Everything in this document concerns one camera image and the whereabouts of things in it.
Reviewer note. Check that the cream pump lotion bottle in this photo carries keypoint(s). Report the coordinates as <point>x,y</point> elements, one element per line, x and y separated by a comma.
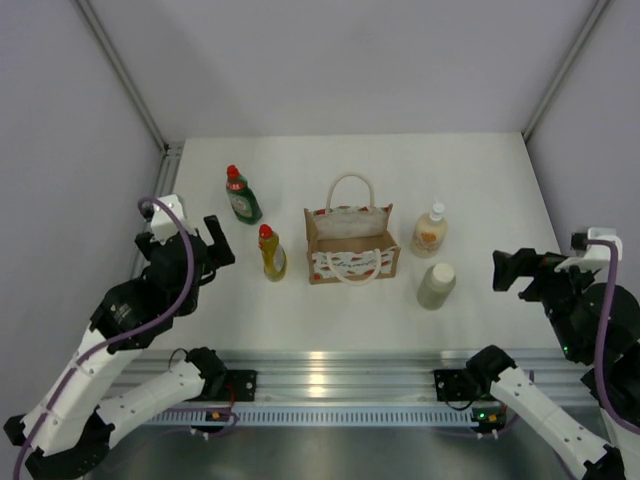
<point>430,231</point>

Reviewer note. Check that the white slotted cable duct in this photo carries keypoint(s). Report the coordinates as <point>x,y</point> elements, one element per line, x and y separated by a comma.
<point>403,416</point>

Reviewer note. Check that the left aluminium frame post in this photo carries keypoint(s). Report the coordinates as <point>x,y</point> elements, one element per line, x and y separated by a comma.
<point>170,153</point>

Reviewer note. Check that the yellow red-capped bottle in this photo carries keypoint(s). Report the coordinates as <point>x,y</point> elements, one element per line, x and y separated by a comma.
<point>273,253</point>

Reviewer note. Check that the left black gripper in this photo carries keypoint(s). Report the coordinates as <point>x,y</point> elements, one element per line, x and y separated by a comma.
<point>219,252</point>

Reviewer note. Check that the black mounting plate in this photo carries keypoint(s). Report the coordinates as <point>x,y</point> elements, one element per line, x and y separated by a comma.
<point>454,385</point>
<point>239,386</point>

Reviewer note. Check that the burlap watermelon canvas bag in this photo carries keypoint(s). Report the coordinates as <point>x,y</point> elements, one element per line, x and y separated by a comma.
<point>350,244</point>

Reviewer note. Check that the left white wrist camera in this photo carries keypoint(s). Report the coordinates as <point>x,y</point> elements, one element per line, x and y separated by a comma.
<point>166,213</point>

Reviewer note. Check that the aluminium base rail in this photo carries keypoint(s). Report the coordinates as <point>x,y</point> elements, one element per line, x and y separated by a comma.
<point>389,377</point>

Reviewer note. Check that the aluminium frame post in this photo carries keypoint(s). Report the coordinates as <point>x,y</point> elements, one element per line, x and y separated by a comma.
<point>170,153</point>
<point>577,47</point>

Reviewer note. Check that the right aluminium frame post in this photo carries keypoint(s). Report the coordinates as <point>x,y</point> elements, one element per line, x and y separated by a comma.
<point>577,47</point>

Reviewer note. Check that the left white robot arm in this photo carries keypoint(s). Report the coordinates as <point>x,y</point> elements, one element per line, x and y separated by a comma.
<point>74,427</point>

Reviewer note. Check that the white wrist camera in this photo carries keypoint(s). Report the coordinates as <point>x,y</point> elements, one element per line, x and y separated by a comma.
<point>594,249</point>
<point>166,213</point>

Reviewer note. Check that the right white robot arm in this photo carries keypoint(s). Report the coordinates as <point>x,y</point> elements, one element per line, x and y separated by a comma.
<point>596,321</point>

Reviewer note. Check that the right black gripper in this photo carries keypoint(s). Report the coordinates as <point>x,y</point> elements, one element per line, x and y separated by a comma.
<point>522,264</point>

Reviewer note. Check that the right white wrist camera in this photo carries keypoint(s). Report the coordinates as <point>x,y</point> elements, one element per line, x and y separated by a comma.
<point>594,249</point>

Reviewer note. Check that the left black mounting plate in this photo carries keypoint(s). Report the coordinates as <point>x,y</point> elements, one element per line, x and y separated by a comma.
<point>239,386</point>

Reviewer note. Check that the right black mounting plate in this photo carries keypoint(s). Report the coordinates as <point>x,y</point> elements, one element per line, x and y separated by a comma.
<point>454,385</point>

